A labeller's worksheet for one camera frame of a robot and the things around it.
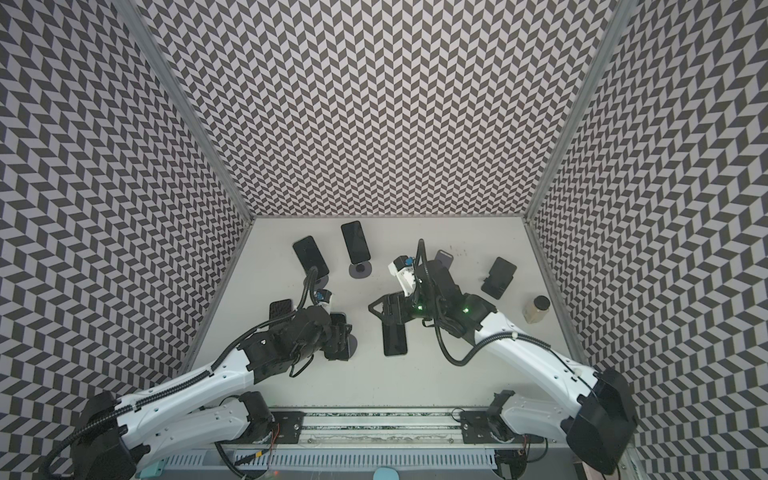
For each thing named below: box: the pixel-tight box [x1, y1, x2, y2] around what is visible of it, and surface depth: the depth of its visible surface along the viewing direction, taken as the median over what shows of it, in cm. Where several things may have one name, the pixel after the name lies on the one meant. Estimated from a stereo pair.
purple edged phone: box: [269, 299, 293, 320], surface depth 94 cm
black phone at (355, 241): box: [341, 220, 371, 264], surface depth 100 cm
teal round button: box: [372, 466, 401, 480], surface depth 67 cm
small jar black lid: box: [522, 295, 551, 324], surface depth 87 cm
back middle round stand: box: [349, 261, 373, 279], surface depth 105 cm
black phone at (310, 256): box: [292, 236, 329, 279], surface depth 95 cm
